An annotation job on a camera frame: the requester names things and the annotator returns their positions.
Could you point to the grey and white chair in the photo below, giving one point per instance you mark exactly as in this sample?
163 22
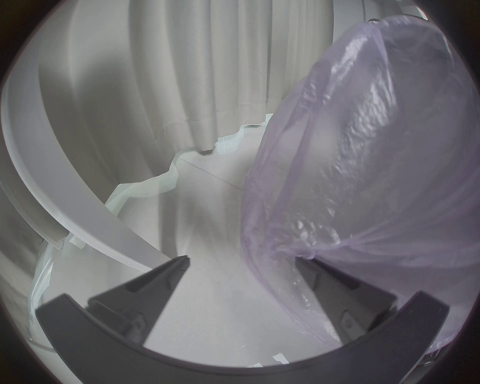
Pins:
45 168

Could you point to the white curtain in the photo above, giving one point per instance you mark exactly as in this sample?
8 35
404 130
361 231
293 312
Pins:
300 45
168 75

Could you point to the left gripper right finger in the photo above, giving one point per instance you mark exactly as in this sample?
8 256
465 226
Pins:
356 303

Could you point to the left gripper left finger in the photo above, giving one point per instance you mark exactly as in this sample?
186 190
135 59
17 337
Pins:
138 300

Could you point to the purple plastic bag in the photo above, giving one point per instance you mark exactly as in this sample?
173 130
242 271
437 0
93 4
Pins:
337 206

